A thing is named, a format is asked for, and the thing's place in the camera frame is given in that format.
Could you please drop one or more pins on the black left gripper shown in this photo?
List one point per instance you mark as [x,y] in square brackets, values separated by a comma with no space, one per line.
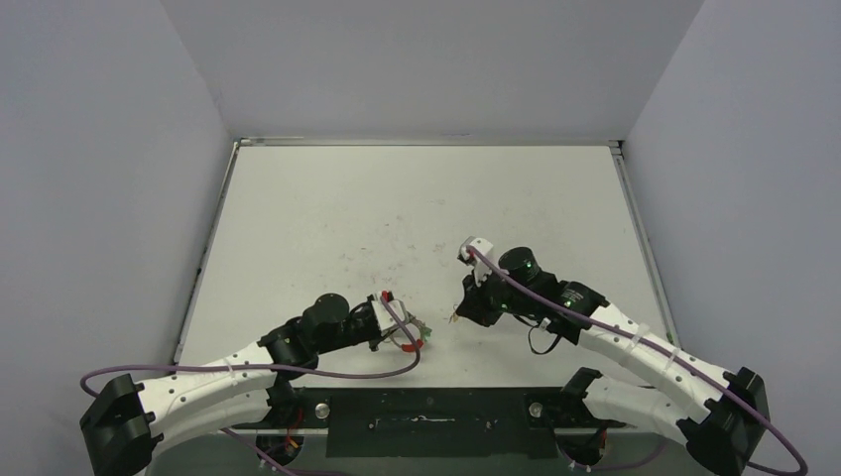
[378,337]

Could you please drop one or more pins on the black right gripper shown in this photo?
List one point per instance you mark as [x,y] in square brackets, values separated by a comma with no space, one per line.
[473,301]

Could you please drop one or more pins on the key with green tag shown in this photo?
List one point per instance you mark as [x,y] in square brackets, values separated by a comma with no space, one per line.
[426,334]

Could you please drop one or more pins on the metal keyring with red grip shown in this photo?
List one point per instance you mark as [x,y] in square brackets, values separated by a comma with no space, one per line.
[408,339]

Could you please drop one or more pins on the key with yellow tag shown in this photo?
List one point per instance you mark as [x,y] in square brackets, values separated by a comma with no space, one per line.
[454,317]

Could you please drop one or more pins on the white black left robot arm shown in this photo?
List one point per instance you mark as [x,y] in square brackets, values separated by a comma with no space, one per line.
[129,423]

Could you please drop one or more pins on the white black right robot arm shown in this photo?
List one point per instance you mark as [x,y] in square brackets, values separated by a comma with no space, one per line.
[718,415]

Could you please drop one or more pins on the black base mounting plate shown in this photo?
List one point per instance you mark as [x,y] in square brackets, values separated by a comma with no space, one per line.
[435,422]

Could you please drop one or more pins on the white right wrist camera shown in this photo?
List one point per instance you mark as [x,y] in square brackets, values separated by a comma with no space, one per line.
[476,253]

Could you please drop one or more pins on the aluminium table frame rail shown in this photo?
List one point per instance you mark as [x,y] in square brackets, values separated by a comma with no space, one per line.
[620,163]

